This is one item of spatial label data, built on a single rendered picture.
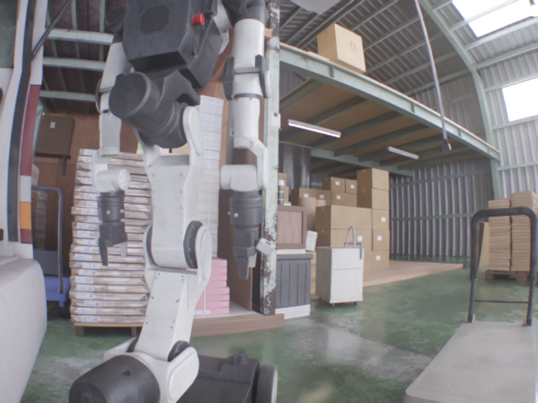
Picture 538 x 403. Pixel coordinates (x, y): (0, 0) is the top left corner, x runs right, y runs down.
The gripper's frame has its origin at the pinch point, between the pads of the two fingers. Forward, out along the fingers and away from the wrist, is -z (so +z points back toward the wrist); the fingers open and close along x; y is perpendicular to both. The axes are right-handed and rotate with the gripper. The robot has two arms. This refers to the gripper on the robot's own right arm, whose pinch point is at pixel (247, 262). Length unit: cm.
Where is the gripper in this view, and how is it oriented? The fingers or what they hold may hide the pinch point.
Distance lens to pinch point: 83.0
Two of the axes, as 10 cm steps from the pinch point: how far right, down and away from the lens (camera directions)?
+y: -9.9, -0.1, 1.4
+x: 1.4, -0.9, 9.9
